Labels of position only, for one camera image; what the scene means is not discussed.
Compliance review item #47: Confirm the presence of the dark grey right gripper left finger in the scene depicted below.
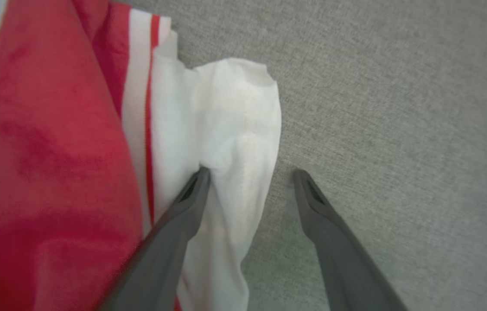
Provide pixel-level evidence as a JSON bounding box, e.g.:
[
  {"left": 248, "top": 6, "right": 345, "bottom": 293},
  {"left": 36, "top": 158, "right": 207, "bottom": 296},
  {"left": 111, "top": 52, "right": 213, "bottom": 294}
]
[{"left": 99, "top": 166, "right": 211, "bottom": 311}]

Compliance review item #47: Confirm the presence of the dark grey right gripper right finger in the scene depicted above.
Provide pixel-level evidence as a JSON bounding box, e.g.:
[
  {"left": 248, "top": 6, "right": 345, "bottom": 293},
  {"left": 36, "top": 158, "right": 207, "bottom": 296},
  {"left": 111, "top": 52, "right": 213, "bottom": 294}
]
[{"left": 292, "top": 168, "right": 408, "bottom": 311}]

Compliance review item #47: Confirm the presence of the red and white t-shirt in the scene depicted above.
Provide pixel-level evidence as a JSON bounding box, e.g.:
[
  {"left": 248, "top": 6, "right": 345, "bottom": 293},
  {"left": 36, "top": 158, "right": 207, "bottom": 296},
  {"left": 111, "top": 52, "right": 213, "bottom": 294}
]
[{"left": 0, "top": 0, "right": 282, "bottom": 311}]

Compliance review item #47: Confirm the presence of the grey fabric sofa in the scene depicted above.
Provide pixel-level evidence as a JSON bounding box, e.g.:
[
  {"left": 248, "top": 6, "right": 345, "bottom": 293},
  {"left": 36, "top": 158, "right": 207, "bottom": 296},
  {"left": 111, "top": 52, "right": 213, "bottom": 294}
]
[{"left": 114, "top": 0, "right": 487, "bottom": 311}]

